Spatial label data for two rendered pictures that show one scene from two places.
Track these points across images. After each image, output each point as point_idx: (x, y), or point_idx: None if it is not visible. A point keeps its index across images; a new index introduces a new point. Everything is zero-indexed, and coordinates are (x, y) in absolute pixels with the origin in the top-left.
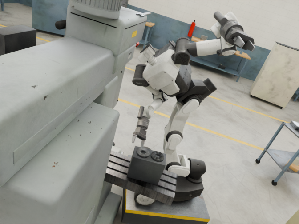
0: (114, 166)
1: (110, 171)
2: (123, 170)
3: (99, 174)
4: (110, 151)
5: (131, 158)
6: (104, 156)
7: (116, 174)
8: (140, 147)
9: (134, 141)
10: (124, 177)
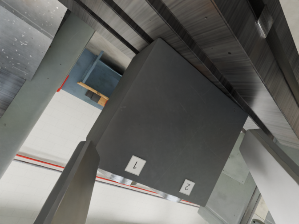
0: (86, 0)
1: (77, 9)
2: (125, 35)
3: (22, 144)
4: (7, 167)
5: (97, 121)
6: (7, 167)
7: (103, 34)
8: (104, 174)
9: (97, 169)
10: (128, 53)
